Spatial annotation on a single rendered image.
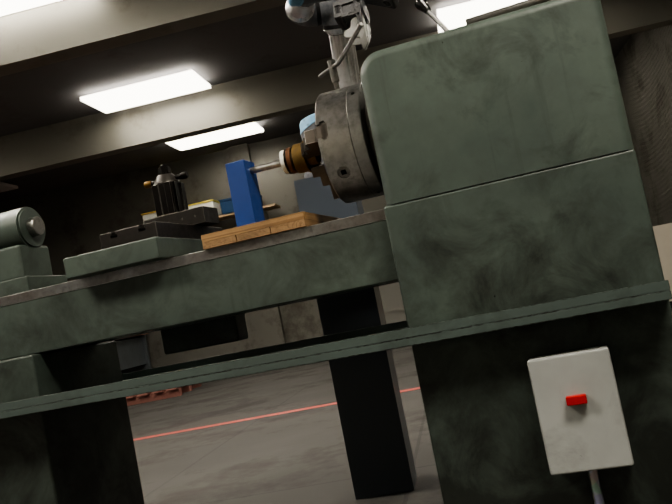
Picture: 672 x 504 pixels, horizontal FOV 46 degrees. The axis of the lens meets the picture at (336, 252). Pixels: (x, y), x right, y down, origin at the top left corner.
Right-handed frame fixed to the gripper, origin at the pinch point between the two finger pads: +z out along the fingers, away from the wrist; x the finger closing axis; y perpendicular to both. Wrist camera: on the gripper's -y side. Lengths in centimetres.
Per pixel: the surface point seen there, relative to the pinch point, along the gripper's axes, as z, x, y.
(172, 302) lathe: 56, -13, 67
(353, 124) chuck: 21.7, -1.9, 6.6
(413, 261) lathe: 60, -8, -3
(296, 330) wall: -210, -874, 364
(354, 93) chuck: 11.9, -2.9, 5.6
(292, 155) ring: 19.4, -13.2, 28.3
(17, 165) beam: -333, -471, 531
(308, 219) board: 41.4, -10.1, 24.0
